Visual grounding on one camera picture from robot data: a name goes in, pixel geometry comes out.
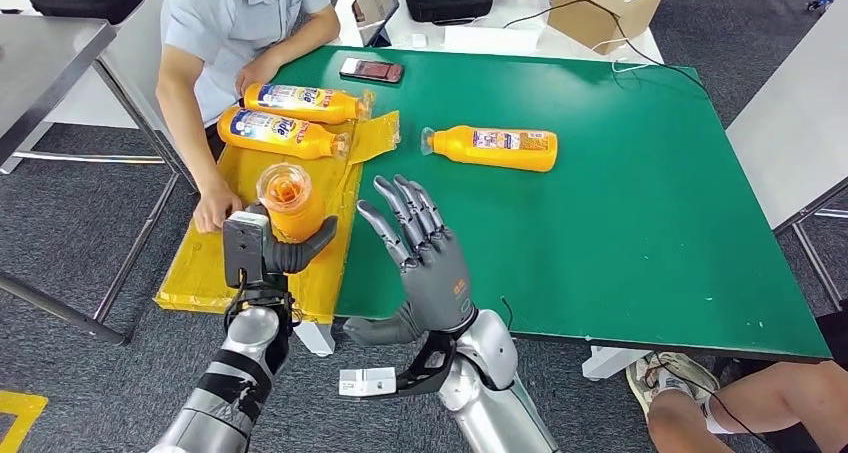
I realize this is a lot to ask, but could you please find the person's right hand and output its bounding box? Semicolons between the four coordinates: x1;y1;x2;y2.
192;181;245;235

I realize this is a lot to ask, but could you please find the white sneaker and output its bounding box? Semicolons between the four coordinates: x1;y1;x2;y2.
625;351;718;438

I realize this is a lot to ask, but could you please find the yellow floor tape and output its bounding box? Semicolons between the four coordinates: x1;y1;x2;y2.
0;390;51;453

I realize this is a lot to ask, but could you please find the smartphone with red case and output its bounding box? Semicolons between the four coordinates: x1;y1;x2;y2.
339;57;405;85

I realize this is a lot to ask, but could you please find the white cable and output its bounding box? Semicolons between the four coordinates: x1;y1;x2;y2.
591;37;654;76

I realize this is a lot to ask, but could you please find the stainless steel table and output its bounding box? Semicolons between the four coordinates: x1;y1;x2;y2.
0;13;203;345

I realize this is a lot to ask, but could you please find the white desk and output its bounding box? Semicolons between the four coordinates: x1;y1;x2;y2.
333;0;665;66

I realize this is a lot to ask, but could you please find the person's left hand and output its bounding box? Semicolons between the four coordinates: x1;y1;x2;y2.
235;55;283;99

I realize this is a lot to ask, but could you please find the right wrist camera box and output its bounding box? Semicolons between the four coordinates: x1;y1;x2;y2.
339;366;400;399

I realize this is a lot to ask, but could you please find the orange detergent bottle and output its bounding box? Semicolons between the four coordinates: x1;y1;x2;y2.
217;106;352;161
420;125;559;173
242;82;376;125
255;163;327;243

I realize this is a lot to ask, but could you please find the white table leg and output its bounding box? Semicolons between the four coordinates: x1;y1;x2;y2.
291;317;338;359
582;345;654;382

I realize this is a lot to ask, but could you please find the pale grey table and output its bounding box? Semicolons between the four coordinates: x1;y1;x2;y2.
725;0;848;312
0;0;217;193

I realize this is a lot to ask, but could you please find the brown cardboard box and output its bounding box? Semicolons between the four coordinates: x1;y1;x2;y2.
547;0;666;56

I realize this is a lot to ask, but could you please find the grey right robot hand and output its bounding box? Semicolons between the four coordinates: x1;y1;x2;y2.
342;174;480;347

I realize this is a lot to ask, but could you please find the yellow taped cardboard sheet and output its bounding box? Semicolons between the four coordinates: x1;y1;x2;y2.
153;110;402;325

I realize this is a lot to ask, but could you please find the tablet on stand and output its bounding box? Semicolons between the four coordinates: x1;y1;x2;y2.
351;0;401;48

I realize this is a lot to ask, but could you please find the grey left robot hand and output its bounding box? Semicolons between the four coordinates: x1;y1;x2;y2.
245;201;340;277

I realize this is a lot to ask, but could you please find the person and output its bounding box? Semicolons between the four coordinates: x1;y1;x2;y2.
155;0;342;235
647;310;848;453

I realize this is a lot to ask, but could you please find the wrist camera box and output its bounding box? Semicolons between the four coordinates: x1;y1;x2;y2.
339;366;400;399
221;211;273;289

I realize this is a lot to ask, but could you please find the black cable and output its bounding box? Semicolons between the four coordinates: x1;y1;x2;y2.
502;0;711;100

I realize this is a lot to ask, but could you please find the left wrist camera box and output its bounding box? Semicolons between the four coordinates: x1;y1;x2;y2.
221;211;273;289

